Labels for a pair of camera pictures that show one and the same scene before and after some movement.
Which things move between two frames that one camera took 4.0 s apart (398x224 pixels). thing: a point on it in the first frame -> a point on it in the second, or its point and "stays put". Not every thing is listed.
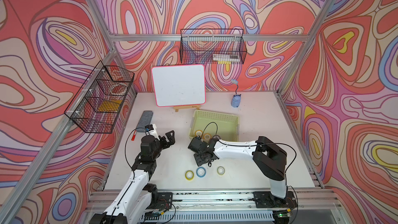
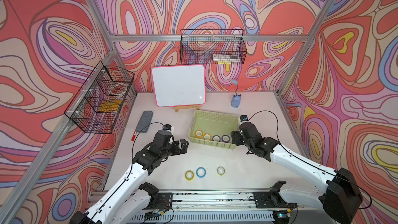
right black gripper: [198, 161] -> [236, 137]
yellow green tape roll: [189, 179] stays put
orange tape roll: [198, 130] stays put
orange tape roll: [207, 136] stays put
